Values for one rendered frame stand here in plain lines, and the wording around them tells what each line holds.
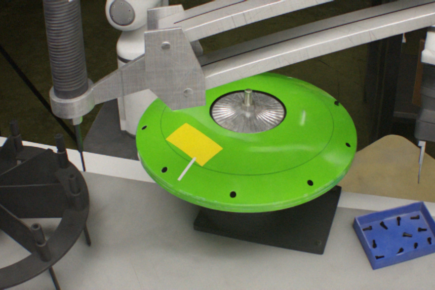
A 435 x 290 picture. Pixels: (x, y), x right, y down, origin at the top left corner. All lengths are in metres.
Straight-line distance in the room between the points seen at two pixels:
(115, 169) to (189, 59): 0.52
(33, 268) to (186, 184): 0.24
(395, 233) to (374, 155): 0.65
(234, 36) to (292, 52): 2.83
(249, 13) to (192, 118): 0.33
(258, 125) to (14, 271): 0.40
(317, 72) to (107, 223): 2.26
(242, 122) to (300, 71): 2.27
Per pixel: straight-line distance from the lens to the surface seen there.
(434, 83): 0.90
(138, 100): 1.18
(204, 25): 0.57
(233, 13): 0.57
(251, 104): 0.87
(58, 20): 0.58
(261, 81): 0.95
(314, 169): 0.81
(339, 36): 0.60
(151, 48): 0.58
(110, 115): 1.32
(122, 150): 1.22
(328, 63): 3.21
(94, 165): 1.09
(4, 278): 0.82
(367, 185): 1.50
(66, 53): 0.59
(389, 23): 0.60
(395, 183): 1.52
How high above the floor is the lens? 1.59
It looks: 37 degrees down
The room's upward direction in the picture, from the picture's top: 1 degrees counter-clockwise
